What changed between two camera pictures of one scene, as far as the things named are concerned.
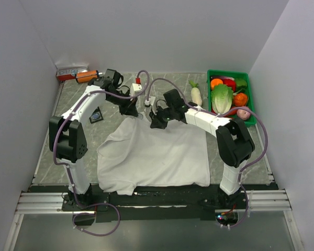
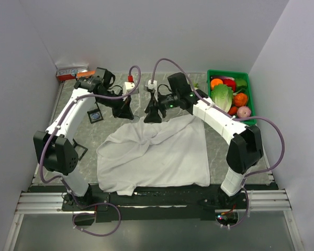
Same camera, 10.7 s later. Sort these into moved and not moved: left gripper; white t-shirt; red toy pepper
Moved: left gripper
Not moved: white t-shirt; red toy pepper
